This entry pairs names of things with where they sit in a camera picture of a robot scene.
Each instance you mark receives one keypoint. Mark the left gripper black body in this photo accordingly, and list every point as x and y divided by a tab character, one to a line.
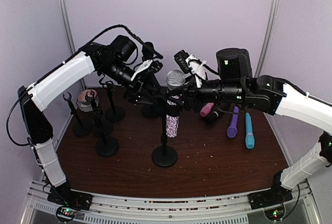
135	85

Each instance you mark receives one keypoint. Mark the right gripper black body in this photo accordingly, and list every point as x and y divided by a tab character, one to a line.
191	95

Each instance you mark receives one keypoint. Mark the pink microphone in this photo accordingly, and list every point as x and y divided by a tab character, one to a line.
206	109

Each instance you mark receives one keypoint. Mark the glitter mic silver head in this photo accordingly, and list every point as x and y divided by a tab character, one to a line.
175	78

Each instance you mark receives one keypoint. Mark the black stand of purple mic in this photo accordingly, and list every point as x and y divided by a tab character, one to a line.
113	113

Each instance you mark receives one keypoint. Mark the purple microphone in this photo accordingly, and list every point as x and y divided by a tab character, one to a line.
232	129

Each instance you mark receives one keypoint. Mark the black stand of glitter mic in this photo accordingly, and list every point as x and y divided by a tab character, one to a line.
164	156

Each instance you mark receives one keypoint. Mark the black stand of blue mic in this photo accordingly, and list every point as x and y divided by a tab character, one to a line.
107	146

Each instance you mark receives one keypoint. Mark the light blue microphone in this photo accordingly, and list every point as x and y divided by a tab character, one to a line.
249	138

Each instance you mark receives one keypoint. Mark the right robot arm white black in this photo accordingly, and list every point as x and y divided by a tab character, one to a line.
275	96

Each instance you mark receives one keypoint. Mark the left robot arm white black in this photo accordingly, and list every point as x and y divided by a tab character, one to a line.
106	60

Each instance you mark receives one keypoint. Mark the tape roll at back left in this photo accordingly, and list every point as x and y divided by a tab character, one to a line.
83	104

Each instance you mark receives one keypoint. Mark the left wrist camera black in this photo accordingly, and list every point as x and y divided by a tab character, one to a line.
150	67

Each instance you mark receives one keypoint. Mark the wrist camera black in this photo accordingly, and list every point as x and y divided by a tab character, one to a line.
180	59
150	67

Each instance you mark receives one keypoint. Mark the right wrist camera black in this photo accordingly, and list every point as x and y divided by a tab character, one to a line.
180	59

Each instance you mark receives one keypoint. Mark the right aluminium corner post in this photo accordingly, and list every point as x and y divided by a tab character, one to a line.
273	12

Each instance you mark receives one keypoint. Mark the aluminium corner post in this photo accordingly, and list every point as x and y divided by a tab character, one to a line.
273	12
67	27

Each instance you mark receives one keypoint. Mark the front aluminium rail frame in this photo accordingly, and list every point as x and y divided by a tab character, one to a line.
230	208

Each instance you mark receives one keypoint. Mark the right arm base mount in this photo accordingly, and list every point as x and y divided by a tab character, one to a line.
272	202

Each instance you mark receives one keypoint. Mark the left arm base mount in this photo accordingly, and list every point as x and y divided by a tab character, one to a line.
69	208

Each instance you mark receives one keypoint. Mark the left aluminium corner post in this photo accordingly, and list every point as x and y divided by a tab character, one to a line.
67	27

